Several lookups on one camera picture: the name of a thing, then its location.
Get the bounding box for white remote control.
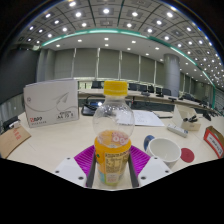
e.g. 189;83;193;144
166;123;189;138

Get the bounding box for white divided organizer box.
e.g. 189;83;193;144
172;104;203;132

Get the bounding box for black office chairs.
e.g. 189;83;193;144
90;80;214;108

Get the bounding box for white printed paper sheet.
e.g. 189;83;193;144
116;109;165;128

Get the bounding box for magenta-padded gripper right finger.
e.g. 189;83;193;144
128;144;174;189

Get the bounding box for yellow-capped orange drink bottle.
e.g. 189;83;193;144
92;80;136;187

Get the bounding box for black desk phone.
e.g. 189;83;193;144
80;99;104;117

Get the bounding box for ceiling lights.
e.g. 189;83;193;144
26;0;224;73

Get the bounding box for white mug with blue handle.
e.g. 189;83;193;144
143;134;183;169

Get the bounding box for black conference microphones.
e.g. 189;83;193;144
139;89;179;103

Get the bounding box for brown cardboard envelope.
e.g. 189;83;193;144
0;123;32;159

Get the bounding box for white copy paper box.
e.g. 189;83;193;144
23;79;80;129

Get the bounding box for black tabletop microphone unit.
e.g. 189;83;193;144
202;111;213;122

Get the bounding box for flat round red coaster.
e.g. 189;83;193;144
180;147;196;164

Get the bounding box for black device with cable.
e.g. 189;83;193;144
2;115;22;132

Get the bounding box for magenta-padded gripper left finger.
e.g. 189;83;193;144
53;144;98;189

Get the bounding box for cardboard box with red side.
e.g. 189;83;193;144
203;125;224;159

